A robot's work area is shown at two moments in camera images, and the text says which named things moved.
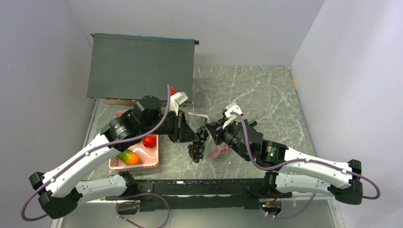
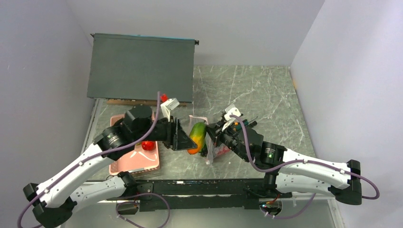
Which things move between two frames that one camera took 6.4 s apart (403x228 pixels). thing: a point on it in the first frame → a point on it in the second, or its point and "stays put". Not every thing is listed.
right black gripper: x=213 y=127 stays put
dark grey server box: x=133 y=67 stays put
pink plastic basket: x=149 y=156 stays put
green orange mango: x=128 y=157 → x=197 y=134
